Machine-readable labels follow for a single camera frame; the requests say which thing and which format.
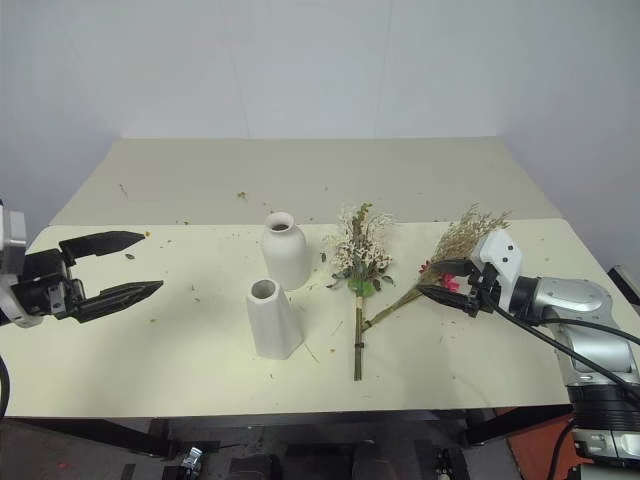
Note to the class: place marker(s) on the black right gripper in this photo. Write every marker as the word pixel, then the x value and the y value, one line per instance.
pixel 484 292

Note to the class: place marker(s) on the white tapered square vase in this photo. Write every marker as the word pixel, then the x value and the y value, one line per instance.
pixel 274 325

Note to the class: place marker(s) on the black table frame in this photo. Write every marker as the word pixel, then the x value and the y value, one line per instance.
pixel 100 435

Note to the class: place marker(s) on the small dried plant crumb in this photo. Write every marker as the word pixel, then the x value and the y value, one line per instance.
pixel 242 195

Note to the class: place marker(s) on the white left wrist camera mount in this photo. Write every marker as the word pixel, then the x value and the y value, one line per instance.
pixel 12 232

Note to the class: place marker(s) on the orange floor mat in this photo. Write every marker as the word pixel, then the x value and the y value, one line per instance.
pixel 537 450

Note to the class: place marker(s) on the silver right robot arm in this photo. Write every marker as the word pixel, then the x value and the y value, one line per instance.
pixel 580 297

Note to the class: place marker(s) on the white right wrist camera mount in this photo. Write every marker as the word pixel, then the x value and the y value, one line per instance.
pixel 502 260

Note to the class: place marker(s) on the beige dried grass bouquet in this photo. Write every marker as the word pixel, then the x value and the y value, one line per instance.
pixel 462 235

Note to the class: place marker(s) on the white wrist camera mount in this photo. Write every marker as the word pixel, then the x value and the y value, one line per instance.
pixel 12 232
pixel 502 260

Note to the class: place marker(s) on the white round bottle vase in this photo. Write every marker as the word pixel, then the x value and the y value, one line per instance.
pixel 284 255

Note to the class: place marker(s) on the white and green dried bouquet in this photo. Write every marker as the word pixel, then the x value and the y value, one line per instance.
pixel 361 255

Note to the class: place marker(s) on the silver caster wheel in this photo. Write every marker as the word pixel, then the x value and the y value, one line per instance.
pixel 442 462
pixel 192 457

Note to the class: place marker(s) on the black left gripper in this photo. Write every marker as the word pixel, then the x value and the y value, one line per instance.
pixel 45 292

